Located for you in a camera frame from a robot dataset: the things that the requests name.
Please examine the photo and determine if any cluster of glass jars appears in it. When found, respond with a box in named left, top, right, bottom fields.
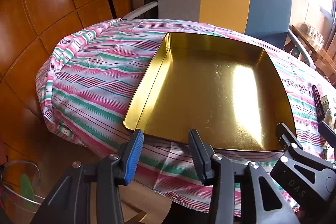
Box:
left=302, top=23, right=326, bottom=47

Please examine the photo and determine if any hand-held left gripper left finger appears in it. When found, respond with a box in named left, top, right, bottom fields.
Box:
left=31, top=129, right=144, bottom=224

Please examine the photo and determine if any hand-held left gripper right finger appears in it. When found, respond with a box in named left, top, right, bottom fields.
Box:
left=188, top=129, right=301, bottom=224

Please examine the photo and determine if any gold metal tin container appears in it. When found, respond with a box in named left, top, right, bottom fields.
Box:
left=123, top=32, right=297, bottom=152

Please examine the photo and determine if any green cardboard box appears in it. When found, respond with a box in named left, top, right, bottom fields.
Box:
left=322, top=97, right=336, bottom=110

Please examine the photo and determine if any striped pink green tablecloth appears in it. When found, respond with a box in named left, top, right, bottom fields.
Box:
left=35, top=19, right=336, bottom=218

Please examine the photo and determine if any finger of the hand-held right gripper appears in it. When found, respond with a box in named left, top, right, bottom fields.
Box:
left=318, top=121, right=336, bottom=159
left=270, top=123, right=336, bottom=211

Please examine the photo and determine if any green scrap in bucket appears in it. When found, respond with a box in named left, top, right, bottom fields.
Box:
left=20, top=174, right=36, bottom=210

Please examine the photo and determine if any brown toy train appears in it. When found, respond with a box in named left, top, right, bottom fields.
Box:
left=312, top=84, right=324, bottom=119

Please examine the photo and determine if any wooden side table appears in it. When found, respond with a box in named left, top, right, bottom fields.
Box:
left=291, top=25, right=336, bottom=77

